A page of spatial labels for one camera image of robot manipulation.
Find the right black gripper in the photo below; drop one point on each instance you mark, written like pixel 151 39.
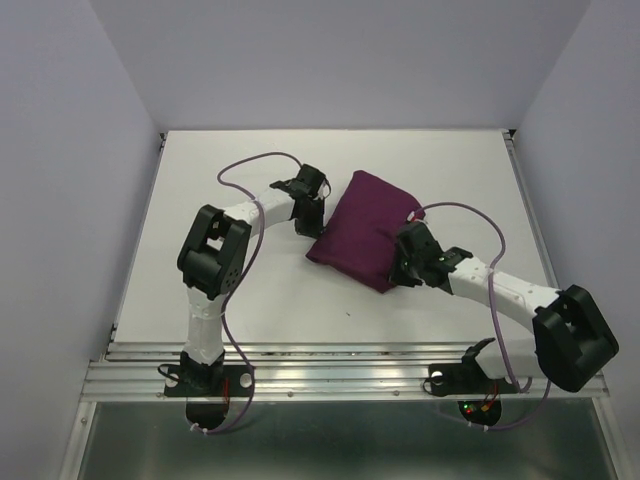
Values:
pixel 396 276

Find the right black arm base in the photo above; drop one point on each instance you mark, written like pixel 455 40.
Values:
pixel 464 377

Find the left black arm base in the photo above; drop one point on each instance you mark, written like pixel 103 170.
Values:
pixel 191 379

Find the purple surgical drape cloth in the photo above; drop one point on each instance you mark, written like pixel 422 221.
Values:
pixel 359 238

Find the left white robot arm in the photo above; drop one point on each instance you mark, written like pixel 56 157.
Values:
pixel 212 258

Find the aluminium frame rail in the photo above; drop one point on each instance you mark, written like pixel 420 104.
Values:
pixel 284 372

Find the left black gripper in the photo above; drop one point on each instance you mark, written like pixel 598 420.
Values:
pixel 316 228

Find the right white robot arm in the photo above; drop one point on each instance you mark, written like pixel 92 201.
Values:
pixel 570 340

